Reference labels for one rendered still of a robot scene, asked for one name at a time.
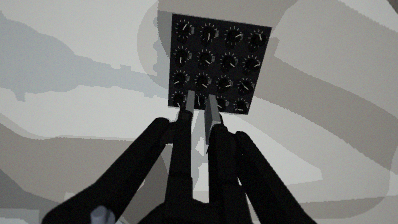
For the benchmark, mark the black knob box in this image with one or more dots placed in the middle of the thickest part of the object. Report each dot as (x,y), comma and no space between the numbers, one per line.
(210,56)

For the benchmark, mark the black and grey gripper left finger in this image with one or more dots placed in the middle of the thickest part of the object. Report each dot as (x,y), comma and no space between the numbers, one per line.
(105,201)

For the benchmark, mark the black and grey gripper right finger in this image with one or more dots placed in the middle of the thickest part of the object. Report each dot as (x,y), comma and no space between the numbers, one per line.
(271,200)

